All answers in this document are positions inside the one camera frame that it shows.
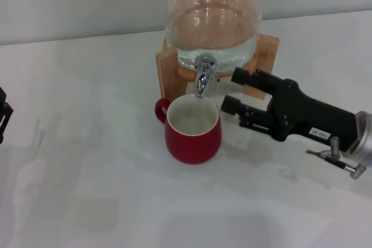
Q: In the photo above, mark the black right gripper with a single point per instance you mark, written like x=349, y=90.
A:
x=308, y=117

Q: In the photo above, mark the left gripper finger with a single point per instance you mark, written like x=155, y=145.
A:
x=5, y=117
x=2, y=95

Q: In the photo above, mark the chrome faucet tap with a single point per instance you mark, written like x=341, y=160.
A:
x=202, y=81

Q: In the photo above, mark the red ceramic cup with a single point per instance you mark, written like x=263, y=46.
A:
x=191, y=146

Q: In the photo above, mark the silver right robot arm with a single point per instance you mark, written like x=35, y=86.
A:
x=363, y=140

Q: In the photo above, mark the wooden dispenser stand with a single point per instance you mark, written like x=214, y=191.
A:
x=170, y=79

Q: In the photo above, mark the glass water dispenser jar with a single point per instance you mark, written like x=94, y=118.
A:
x=212, y=7

